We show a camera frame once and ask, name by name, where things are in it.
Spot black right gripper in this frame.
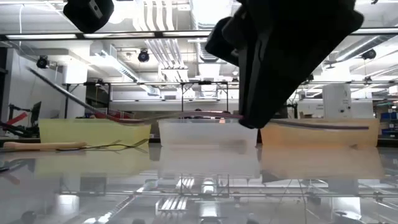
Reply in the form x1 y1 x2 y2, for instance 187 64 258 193
231 0 364 130

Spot iridescent fork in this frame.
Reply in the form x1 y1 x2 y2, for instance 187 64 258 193
26 66 146 124

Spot black monitor on arm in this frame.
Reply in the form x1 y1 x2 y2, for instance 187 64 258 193
29 101 43 126

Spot orange plastic bin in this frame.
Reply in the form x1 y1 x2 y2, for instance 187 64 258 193
260 118 381 148

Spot white appliance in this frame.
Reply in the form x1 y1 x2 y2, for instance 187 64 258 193
322 83 353 119

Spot clear plastic bin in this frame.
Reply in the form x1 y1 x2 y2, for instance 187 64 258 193
157 119 259 147

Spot white LED strip light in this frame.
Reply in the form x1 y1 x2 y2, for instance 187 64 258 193
162 30 213 37
6 33 78 40
83 32 155 39
353 28 398 35

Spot white ceiling pipes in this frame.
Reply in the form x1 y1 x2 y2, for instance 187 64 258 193
133 0 190 82

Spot black ceiling spotlight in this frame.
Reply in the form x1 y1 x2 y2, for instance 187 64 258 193
35 55 50 70
137 49 151 63
361 49 377 61

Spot blue storage box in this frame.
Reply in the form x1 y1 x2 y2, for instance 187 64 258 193
379 111 398 137

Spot yellow plastic bin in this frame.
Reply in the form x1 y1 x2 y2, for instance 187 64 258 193
39 118 152 149

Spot red object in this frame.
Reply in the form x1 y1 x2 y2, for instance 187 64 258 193
5 111 29 126

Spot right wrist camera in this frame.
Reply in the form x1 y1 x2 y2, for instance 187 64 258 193
204 16 247 67

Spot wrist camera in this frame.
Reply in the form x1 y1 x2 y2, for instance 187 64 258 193
204 16 247 67
62 0 115 34

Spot silver ribbed ventilation duct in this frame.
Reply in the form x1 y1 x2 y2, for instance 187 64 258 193
188 0 240 63

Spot silver ceiling duct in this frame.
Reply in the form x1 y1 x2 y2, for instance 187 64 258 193
323 34 398 65

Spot black overhead frame beam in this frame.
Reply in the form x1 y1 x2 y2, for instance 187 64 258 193
0 28 398 40

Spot white air duct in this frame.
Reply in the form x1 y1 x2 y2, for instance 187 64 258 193
89 42 161 96

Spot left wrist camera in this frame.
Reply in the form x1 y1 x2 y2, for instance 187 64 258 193
62 0 115 34

